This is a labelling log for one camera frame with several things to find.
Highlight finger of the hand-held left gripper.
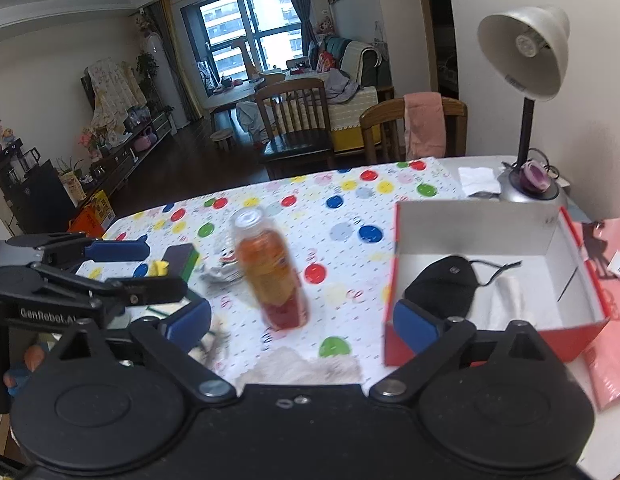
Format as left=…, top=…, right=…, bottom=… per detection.
left=7, top=232, right=151, bottom=268
left=35, top=262, right=189, bottom=307

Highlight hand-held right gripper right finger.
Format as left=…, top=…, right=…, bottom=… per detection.
left=371, top=299, right=567, bottom=405

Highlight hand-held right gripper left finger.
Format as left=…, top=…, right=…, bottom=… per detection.
left=52, top=297, right=237, bottom=403

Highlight purple green sponge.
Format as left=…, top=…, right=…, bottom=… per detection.
left=162, top=244, right=201, bottom=281

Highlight orange drink bottle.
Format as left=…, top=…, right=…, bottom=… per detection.
left=231, top=205, right=311, bottom=332

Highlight red cardboard box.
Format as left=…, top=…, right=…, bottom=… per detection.
left=384, top=201, right=611, bottom=367

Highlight person's left hand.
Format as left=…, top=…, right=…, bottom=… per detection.
left=4, top=344, right=47, bottom=397

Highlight orange bag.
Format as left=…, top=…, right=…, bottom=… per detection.
left=67, top=202, right=107, bottom=238

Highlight yellow carton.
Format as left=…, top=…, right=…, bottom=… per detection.
left=87, top=189, right=116, bottom=223

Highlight black face mask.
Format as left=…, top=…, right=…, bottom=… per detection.
left=404, top=255, right=523, bottom=318

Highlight black coffee machine cabinet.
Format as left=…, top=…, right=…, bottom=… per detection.
left=0, top=137, right=77, bottom=236

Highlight pink flowers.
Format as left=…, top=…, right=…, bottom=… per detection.
left=79, top=127, right=107, bottom=161

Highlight dark tv cabinet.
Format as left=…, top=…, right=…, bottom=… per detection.
left=82, top=105, right=176, bottom=196

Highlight beige fluffy cloth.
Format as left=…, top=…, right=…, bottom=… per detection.
left=235, top=347, right=363, bottom=386

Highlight balloon print tablecloth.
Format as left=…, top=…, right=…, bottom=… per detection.
left=87, top=157, right=471, bottom=386

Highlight white tissue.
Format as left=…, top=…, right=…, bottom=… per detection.
left=459, top=166, right=502, bottom=197

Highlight floral blanket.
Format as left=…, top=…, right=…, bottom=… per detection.
left=87, top=57, right=147, bottom=136

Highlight white standing air conditioner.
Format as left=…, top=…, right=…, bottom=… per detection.
left=144, top=34, right=182, bottom=133

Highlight white plastic bag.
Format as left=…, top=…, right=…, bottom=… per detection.
left=235, top=101, right=265, bottom=133

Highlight green potted plant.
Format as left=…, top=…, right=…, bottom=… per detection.
left=136, top=50, right=160, bottom=81

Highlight purple round object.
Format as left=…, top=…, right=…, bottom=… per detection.
left=521, top=161, right=551, bottom=192

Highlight round white table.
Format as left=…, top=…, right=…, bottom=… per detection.
left=202, top=77, right=286, bottom=111

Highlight grey yellow curtain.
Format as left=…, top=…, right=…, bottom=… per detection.
left=146, top=0, right=203, bottom=123

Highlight pink plastic bag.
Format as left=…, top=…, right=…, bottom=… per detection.
left=581, top=219, right=620, bottom=413

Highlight pink towel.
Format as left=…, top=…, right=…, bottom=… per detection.
left=404, top=91, right=447, bottom=160

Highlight wooden slatted chair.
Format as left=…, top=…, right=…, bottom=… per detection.
left=254, top=80, right=337, bottom=178

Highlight sofa with yellow beige cover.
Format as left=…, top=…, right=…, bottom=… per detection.
left=285, top=85, right=395, bottom=153

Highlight grey clothes pile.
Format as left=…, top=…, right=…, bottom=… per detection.
left=324, top=70, right=361, bottom=105

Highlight large window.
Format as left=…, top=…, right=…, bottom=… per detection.
left=179, top=0, right=311, bottom=83

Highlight green sofa with throw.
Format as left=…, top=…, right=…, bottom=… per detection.
left=315, top=35, right=391, bottom=88

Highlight white desk lamp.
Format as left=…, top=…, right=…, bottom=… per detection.
left=477, top=5, right=571, bottom=206

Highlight black lamp cable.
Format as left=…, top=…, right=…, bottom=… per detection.
left=527, top=147, right=573, bottom=183

